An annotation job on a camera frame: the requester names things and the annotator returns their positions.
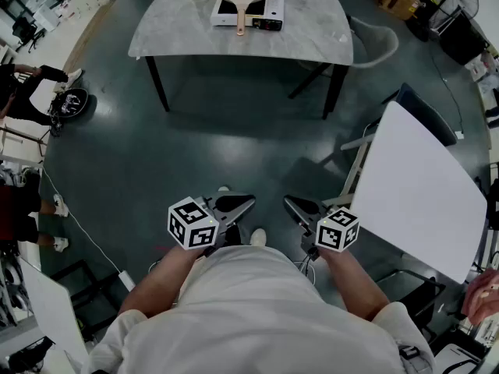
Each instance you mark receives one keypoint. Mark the person's right forearm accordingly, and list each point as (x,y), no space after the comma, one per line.
(352,283)

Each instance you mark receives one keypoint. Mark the grey marble table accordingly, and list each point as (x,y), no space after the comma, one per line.
(175,29)

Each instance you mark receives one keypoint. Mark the black metal frame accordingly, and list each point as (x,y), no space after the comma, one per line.
(83,286)

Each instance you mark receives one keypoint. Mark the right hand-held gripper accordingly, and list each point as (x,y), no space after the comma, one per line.
(335,232)

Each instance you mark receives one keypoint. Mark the person's white shirt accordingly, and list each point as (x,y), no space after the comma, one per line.
(253,318)

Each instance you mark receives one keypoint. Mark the person's left forearm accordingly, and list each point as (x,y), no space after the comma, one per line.
(163,279)

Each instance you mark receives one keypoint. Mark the white induction cooktop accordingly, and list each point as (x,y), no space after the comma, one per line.
(269,12)

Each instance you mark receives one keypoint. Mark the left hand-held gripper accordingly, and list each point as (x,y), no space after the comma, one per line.
(193,224)

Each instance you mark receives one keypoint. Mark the person's white shoe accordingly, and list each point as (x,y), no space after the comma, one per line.
(258,237)

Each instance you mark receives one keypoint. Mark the white table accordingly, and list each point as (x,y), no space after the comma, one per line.
(413,193)
(50,310)

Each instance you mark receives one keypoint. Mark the dark blue chair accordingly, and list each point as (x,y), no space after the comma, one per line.
(425,111)

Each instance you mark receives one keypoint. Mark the grey upholstered chair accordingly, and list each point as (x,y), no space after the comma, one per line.
(374,41)

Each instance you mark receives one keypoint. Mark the white power strip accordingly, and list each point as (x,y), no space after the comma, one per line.
(126,281)

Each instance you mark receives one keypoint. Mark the black clip-on device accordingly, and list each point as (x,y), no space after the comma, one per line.
(410,353)

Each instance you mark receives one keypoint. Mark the round black bag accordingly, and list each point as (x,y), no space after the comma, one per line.
(71,101)

